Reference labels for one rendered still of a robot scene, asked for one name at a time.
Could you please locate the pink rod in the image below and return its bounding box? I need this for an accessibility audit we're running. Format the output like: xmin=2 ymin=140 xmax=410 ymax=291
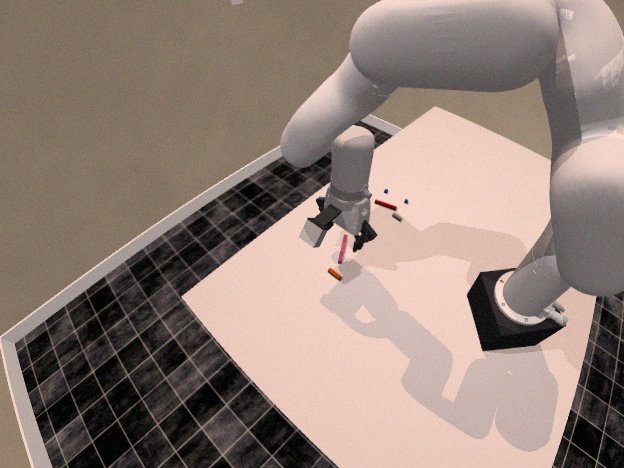
xmin=338 ymin=235 xmax=348 ymax=264

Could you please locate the red rod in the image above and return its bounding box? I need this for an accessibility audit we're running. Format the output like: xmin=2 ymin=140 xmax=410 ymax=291
xmin=374 ymin=200 xmax=397 ymax=211

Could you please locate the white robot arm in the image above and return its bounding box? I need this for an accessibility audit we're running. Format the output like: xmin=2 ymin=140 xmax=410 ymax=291
xmin=280 ymin=0 xmax=624 ymax=327

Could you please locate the orange rod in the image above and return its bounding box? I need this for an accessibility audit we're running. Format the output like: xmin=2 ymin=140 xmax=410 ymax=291
xmin=328 ymin=268 xmax=342 ymax=281

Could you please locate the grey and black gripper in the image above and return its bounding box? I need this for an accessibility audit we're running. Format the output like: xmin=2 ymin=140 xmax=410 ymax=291
xmin=316 ymin=184 xmax=377 ymax=253

